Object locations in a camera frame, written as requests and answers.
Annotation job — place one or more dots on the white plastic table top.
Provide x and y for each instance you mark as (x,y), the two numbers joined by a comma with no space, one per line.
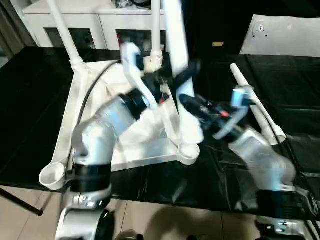
(140,150)

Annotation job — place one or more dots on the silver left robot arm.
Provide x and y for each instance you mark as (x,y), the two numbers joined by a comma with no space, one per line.
(100,140)

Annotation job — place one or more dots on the black cabinet with gold label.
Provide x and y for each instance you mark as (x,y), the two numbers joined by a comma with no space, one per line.
(220,25)

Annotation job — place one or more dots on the red packet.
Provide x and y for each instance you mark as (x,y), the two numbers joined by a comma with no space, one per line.
(120,40)

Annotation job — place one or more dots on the white sideboard cabinet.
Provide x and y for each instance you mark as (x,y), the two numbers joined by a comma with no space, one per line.
(100,20)

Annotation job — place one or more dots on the black table mat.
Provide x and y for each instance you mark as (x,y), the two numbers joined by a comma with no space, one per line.
(30,112)

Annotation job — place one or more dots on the grey curtain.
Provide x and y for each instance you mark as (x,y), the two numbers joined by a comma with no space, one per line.
(12,30)

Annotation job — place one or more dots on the black stand leg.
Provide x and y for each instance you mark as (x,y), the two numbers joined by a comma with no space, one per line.
(20,200)

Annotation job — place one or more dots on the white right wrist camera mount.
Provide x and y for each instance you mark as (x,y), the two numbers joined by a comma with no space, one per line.
(237,100)

